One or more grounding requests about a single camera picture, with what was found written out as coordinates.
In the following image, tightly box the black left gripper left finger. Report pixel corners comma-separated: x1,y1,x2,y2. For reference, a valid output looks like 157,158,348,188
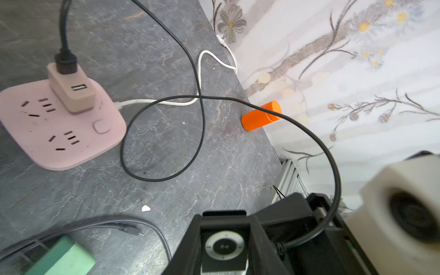
162,214,202,275

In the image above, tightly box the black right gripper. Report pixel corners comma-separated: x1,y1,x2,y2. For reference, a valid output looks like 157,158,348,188
254,193,378,275

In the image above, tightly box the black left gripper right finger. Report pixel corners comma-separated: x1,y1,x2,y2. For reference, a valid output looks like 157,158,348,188
248,215,290,275

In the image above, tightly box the black mp3 player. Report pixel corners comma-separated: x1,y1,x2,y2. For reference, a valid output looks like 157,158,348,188
201,210,250,273

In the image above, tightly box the grey usb cable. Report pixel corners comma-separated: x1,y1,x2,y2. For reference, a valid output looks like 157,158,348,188
0,214,173,264

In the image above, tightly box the green usb charger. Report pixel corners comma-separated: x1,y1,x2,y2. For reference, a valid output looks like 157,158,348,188
24,236,96,275

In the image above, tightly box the beige usb charger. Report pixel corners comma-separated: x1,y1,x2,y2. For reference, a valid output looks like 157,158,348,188
47,63,97,115

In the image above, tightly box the black usb cable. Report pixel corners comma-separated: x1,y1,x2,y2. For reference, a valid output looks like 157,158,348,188
59,0,342,257

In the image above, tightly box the orange cylindrical bottle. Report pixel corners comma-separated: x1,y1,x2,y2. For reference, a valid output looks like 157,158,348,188
241,101,282,131

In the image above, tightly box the pink power strip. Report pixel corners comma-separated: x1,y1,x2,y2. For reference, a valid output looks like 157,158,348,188
1,80,127,171

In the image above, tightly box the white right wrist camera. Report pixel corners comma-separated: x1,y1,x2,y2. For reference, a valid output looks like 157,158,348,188
346,151,440,275

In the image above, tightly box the white power strip cord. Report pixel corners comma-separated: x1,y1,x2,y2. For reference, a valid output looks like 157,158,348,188
115,34,238,110

